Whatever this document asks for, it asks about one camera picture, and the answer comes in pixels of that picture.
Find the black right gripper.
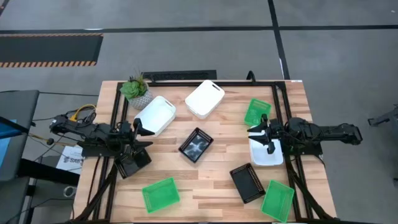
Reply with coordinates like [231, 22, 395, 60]
[248, 114, 285, 155]

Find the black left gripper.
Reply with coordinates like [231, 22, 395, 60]
[118, 118, 155, 156]

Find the white plastic basket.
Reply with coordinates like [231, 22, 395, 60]
[134, 95, 177, 138]
[184, 79, 226, 120]
[248, 130, 284, 167]

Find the green plastic mesh basket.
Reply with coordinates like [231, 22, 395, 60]
[260, 179, 295, 223]
[141, 177, 181, 214]
[243, 98, 272, 127]

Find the black plastic mesh basket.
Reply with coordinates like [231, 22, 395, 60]
[229, 162, 267, 205]
[178, 126, 215, 164]
[114, 146, 152, 180]

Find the succulent in patterned white pot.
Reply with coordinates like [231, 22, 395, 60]
[119, 70, 154, 111]

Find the white printed paper sheet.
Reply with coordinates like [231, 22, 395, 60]
[55, 145, 85, 175]

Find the black perforated floor grille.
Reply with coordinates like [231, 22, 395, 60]
[142, 70, 218, 81]

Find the grey tape roll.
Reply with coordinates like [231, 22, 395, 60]
[63, 185, 78, 198]

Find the black desk beam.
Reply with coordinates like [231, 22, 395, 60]
[17, 158, 80, 187]

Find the grey chair base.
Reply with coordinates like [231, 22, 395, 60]
[368, 105, 398, 133]

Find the grey desk panel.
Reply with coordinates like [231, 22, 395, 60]
[0, 90, 40, 183]

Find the black hazard-striped floor mat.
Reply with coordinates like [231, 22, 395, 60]
[0, 33, 104, 68]

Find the blue screen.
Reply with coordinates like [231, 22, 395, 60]
[0, 119, 18, 169]

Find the black cable bundle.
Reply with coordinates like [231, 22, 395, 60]
[30, 105, 97, 125]

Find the black aluminium table frame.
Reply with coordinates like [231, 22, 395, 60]
[73, 80, 336, 223]

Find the yellow cable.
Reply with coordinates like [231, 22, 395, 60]
[68, 104, 97, 123]

